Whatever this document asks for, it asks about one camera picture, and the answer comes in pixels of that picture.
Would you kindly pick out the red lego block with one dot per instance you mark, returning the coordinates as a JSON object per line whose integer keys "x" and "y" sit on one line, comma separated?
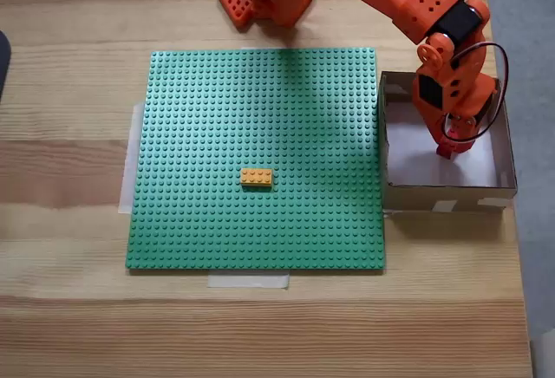
{"x": 456, "y": 134}

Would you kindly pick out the open cardboard box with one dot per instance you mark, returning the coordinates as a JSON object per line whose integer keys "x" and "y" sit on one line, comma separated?
{"x": 407, "y": 199}

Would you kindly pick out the green lego baseplate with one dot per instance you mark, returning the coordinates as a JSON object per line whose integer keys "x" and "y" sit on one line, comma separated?
{"x": 260, "y": 113}

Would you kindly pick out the yellow lego block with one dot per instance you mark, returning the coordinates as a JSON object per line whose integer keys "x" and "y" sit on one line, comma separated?
{"x": 257, "y": 177}

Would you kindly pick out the white paper sheet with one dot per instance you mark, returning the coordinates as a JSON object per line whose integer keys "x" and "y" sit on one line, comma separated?
{"x": 412, "y": 165}

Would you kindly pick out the translucent masking tape strip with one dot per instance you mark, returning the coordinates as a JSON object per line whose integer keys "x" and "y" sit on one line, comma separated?
{"x": 247, "y": 281}
{"x": 128, "y": 165}
{"x": 251, "y": 48}

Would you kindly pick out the black rounded device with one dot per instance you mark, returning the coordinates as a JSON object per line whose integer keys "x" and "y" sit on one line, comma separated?
{"x": 4, "y": 66}

